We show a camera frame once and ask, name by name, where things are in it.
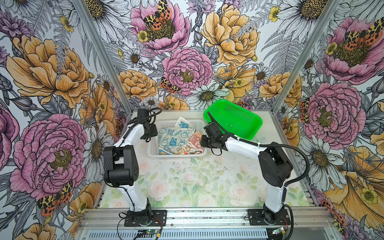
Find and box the aluminium front rail frame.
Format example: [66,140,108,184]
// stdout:
[76,207,342,240]

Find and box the right aluminium corner post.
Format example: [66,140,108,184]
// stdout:
[272,1,341,114]

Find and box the left aluminium corner post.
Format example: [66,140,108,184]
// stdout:
[74,1,133,117]

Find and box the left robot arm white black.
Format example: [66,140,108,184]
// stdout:
[103,108,162,226]

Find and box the blue bunny pattern towel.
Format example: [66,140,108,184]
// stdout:
[157,117,196,155]

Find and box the aluminium corner post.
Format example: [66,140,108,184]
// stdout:
[272,1,341,114]
[74,1,133,117]

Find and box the green plastic basket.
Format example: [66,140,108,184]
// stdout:
[203,100,263,141]

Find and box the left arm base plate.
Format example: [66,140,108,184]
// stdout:
[124,210,168,227]

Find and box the orange pink patterned towel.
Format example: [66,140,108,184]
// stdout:
[187,131,204,155]

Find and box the small green circuit board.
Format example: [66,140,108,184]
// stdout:
[271,227,286,235]

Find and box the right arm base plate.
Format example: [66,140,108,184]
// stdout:
[247,208,291,226]

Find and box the white plastic basket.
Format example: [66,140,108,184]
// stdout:
[148,118,207,158]

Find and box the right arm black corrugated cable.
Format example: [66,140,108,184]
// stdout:
[206,111,310,240]

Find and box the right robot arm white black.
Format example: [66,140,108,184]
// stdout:
[201,123,293,225]

